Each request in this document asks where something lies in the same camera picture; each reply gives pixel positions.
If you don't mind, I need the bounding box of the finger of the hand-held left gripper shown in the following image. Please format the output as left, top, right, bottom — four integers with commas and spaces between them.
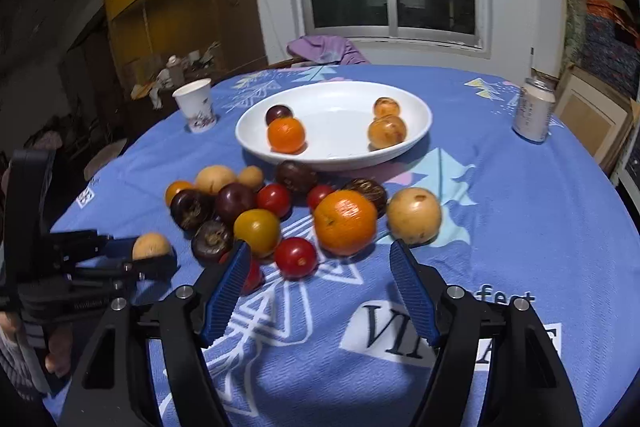
67, 255, 179, 296
50, 229, 139, 266

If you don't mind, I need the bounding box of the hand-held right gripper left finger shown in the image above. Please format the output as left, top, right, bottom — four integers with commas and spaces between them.
59, 239, 253, 427

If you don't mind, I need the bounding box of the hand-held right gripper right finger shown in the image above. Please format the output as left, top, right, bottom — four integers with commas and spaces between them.
389, 239, 585, 427

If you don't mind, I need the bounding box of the red tomato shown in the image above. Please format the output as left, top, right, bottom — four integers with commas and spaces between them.
220, 251, 265, 297
273, 237, 318, 281
306, 184, 337, 212
256, 183, 293, 219

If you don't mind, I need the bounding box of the orange yellow tomato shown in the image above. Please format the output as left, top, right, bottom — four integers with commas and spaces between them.
233, 209, 282, 258
165, 180, 196, 206

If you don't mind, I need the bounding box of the large tan pear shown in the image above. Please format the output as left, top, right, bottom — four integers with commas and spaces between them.
386, 187, 443, 245

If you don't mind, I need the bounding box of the dark red plum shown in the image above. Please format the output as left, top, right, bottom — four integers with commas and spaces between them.
215, 182, 258, 225

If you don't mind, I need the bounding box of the large orange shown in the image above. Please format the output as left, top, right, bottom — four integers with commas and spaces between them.
313, 190, 378, 257

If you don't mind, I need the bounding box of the small tan round fruit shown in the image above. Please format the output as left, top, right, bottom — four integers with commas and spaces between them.
237, 166, 265, 190

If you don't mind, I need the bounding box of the white oval plate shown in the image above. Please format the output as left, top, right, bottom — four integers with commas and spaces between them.
235, 80, 433, 172

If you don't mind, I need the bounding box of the person's left forearm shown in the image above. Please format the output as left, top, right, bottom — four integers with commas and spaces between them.
0, 332, 38, 403

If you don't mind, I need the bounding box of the person's left hand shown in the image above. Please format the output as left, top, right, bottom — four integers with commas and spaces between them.
44, 324, 76, 379

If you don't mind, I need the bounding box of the pale round stool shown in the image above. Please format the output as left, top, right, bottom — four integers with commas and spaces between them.
82, 139, 128, 180

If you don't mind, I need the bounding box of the blue printed tablecloth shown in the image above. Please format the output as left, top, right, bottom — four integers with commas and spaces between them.
42, 64, 640, 427

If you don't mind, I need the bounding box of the white paper cup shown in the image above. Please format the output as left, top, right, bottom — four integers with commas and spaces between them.
172, 78, 217, 134

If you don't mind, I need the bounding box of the amber brown round fruit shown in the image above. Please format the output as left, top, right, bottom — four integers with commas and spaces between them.
373, 97, 401, 118
368, 115, 407, 151

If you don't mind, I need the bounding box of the small orange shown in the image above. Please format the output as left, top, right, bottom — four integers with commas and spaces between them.
267, 117, 306, 154

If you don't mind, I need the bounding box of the small dark purple plum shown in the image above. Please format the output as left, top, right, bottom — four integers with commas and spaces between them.
265, 104, 295, 126

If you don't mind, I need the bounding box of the white drink can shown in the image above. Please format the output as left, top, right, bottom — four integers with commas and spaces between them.
511, 77, 556, 144

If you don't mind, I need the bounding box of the wooden chair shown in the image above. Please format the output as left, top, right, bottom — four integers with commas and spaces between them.
260, 56, 306, 70

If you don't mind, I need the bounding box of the purple cloth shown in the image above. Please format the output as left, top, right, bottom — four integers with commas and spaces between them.
286, 35, 371, 66

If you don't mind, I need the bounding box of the white board panel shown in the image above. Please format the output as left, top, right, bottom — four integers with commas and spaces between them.
530, 0, 546, 80

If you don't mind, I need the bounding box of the stack of patterned boxes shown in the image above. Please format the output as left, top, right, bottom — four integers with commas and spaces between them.
565, 0, 640, 98

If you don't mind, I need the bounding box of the wooden picture frame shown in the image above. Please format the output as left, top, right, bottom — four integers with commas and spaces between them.
552, 67, 633, 162

